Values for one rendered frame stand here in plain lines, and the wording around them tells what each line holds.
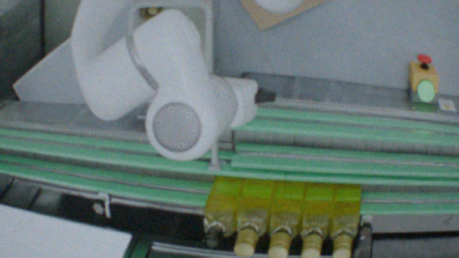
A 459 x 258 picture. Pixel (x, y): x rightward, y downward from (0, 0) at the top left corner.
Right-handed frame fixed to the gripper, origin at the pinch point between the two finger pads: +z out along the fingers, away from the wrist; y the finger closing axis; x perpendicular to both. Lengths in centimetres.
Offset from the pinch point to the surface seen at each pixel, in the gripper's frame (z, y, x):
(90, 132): 35, -35, -16
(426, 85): 34, 37, 0
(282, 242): 10.5, 8.9, -26.5
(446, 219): 40, 48, -32
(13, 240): 16, -51, -40
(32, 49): 105, -90, -3
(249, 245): 9.1, 3.5, -27.0
